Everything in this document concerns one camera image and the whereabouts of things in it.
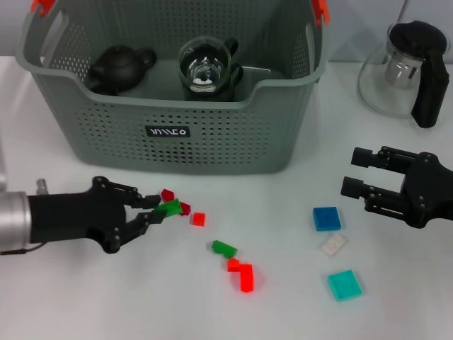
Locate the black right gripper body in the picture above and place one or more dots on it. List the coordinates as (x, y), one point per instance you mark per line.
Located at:
(428, 198)

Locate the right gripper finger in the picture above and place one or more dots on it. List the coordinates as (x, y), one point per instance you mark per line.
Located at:
(375, 198)
(382, 159)

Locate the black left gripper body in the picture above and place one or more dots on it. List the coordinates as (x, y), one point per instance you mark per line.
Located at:
(70, 216)

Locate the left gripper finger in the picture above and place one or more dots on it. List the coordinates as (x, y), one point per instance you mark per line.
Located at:
(152, 217)
(141, 200)

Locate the green toy brick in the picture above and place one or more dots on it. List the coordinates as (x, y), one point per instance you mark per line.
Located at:
(224, 249)
(170, 208)

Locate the dark red bent brick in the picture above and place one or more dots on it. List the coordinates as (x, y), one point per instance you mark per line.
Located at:
(168, 194)

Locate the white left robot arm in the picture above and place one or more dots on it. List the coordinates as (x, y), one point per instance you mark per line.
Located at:
(14, 219)

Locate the grey perforated storage basket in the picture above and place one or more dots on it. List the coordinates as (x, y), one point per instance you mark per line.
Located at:
(212, 141)

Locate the short metal left wrist stub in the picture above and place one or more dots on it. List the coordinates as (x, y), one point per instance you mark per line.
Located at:
(41, 186)

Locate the blue square toy plate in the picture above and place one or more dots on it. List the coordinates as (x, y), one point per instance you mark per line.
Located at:
(327, 218)

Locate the white toy brick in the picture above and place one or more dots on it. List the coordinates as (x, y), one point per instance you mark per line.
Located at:
(333, 245)

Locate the teal square toy plate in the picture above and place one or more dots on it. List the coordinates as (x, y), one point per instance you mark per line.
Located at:
(345, 285)

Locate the long red toy brick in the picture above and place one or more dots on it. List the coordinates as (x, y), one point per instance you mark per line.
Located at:
(247, 280)

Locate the black clay teapot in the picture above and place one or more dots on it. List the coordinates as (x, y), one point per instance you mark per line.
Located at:
(120, 67)

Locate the orange basket latch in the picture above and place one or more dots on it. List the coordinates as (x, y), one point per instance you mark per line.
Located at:
(321, 10)
(42, 5)

